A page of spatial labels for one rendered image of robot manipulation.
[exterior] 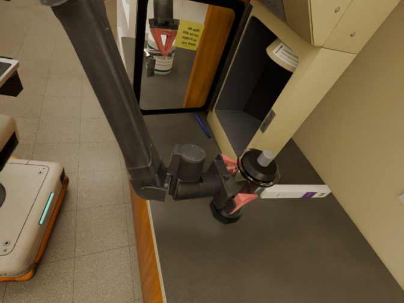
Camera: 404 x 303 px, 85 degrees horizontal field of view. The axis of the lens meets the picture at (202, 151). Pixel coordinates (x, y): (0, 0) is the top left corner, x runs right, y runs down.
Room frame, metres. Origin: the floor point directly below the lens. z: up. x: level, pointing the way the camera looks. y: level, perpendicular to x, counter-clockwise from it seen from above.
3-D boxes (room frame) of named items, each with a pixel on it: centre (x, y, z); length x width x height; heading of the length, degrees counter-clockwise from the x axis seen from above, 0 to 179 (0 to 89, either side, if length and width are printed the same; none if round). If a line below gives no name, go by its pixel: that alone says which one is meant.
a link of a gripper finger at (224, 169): (0.39, -0.09, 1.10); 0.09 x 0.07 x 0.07; 124
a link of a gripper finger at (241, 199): (0.33, -0.12, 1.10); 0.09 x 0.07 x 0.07; 123
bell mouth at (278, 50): (0.68, -0.15, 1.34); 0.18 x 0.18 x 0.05
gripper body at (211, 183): (0.32, -0.04, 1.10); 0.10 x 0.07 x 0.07; 33
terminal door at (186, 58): (0.66, 0.16, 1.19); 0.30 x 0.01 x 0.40; 130
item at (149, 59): (0.58, 0.23, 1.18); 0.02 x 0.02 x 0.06; 40
